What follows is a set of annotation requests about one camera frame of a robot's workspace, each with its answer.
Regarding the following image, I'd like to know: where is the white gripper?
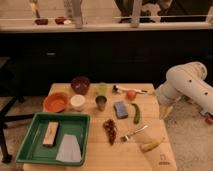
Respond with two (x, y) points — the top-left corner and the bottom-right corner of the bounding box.
(159, 96), (180, 119)

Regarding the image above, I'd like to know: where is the red apple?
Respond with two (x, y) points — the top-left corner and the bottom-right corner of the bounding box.
(126, 90), (137, 101)

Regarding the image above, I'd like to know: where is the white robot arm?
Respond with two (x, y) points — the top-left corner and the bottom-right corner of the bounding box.
(155, 62), (213, 119)

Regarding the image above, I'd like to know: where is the purple bowl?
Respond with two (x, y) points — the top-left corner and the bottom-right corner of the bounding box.
(71, 76), (90, 95)

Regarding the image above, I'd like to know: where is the orange bowl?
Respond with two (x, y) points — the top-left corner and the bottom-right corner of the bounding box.
(43, 92), (68, 113)

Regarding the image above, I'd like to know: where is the green chili pepper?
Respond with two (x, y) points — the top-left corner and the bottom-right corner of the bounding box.
(131, 103), (141, 124)

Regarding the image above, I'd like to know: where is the blue sponge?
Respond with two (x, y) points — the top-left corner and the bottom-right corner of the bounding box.
(114, 101), (128, 119)

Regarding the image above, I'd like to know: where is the silver fork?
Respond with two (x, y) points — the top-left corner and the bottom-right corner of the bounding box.
(120, 125), (148, 142)

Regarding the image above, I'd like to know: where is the green plastic cup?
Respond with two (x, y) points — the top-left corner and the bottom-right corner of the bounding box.
(96, 82), (107, 96)

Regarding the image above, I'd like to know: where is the white cup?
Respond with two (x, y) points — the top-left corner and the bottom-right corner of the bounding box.
(70, 94), (86, 111)

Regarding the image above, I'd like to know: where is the grey cloth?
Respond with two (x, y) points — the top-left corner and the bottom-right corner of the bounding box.
(56, 134), (82, 162)

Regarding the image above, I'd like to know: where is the green plastic tray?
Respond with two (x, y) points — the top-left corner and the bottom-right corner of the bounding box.
(16, 112), (90, 167)

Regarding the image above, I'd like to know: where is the wooden block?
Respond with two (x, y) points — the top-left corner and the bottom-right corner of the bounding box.
(43, 122), (59, 146)

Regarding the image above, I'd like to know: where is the black chair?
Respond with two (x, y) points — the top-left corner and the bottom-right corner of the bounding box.
(0, 57), (33, 163)

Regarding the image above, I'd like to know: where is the white handled brush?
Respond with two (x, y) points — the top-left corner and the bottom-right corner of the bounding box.
(112, 85), (148, 94)

